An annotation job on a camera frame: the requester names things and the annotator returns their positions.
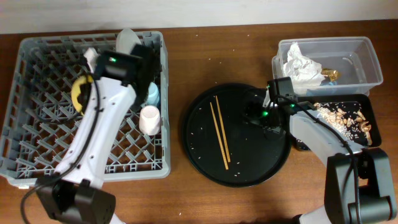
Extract grey plastic dishwasher rack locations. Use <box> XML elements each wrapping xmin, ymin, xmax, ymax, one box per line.
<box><xmin>1</xmin><ymin>31</ymin><xmax>171</xmax><ymax>189</ymax></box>

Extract black rectangular waste tray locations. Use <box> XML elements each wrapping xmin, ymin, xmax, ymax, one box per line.
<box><xmin>298</xmin><ymin>94</ymin><xmax>382</xmax><ymax>147</ymax></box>

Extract yellow bowl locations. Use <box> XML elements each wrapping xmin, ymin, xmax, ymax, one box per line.
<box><xmin>71</xmin><ymin>75</ymin><xmax>93</xmax><ymax>115</ymax></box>

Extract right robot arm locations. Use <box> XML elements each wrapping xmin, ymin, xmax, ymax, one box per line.
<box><xmin>243</xmin><ymin>78</ymin><xmax>397</xmax><ymax>224</ymax></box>

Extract pink plastic cup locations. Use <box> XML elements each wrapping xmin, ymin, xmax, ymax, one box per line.
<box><xmin>139</xmin><ymin>105</ymin><xmax>161</xmax><ymax>136</ymax></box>

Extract blue plastic cup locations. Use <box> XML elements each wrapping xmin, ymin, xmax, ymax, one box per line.
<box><xmin>146</xmin><ymin>82</ymin><xmax>160</xmax><ymax>106</ymax></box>

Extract gold foil snack wrapper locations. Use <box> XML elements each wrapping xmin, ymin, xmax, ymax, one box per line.
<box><xmin>321</xmin><ymin>68</ymin><xmax>341</xmax><ymax>82</ymax></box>

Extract grey round plate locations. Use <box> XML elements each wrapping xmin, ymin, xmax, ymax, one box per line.
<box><xmin>116</xmin><ymin>29</ymin><xmax>142</xmax><ymax>55</ymax></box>

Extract brown food scraps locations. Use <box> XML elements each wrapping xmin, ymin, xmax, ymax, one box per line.
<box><xmin>313</xmin><ymin>101</ymin><xmax>373</xmax><ymax>146</ymax></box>

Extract round black serving tray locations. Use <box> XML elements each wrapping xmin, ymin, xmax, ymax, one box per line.
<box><xmin>180</xmin><ymin>83</ymin><xmax>292</xmax><ymax>187</ymax></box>

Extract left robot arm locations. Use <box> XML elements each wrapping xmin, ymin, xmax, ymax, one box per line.
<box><xmin>35</xmin><ymin>45</ymin><xmax>159</xmax><ymax>223</ymax></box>

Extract clear plastic waste bin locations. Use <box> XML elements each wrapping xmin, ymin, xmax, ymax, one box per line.
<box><xmin>272</xmin><ymin>37</ymin><xmax>383</xmax><ymax>96</ymax></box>

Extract wooden chopstick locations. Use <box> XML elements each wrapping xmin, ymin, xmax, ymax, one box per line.
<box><xmin>215</xmin><ymin>96</ymin><xmax>231</xmax><ymax>163</ymax></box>
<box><xmin>210</xmin><ymin>102</ymin><xmax>229</xmax><ymax>170</ymax></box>

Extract white paper napkin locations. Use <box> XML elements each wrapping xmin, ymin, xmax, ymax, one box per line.
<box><xmin>283</xmin><ymin>42</ymin><xmax>325</xmax><ymax>95</ymax></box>

